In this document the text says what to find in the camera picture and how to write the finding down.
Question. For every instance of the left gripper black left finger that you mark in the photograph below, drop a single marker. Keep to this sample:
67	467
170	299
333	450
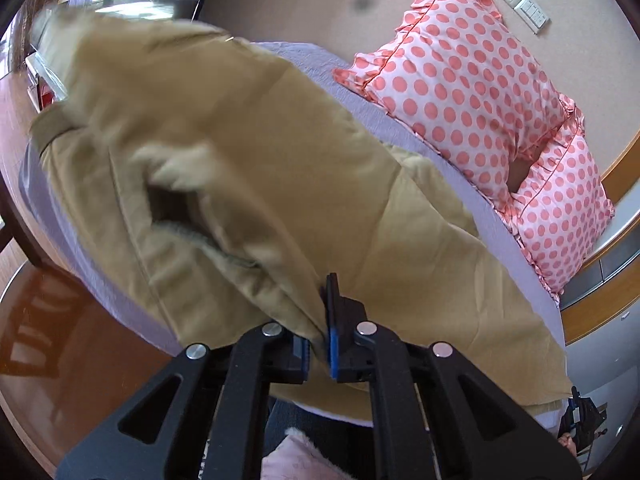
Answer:
203	416

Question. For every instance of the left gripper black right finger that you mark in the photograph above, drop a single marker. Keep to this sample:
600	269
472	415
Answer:
435	414

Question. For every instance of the khaki beige pants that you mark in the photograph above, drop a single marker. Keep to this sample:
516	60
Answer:
221	186

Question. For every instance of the pink polka dot pillow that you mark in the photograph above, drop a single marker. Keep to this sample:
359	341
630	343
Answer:
466	86
561	207

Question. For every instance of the lavender bed sheet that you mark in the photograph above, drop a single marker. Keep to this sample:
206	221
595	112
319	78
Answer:
454	198

